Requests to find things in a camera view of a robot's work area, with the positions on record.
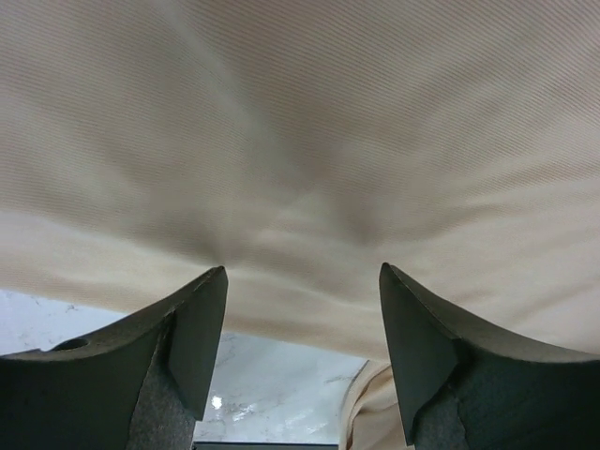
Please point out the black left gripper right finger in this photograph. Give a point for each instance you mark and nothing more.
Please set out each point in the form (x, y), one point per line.
(466, 383)

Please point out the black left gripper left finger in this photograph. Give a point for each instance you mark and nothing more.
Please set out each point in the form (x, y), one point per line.
(139, 383)

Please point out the beige trousers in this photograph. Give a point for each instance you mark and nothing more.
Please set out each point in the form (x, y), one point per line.
(302, 145)

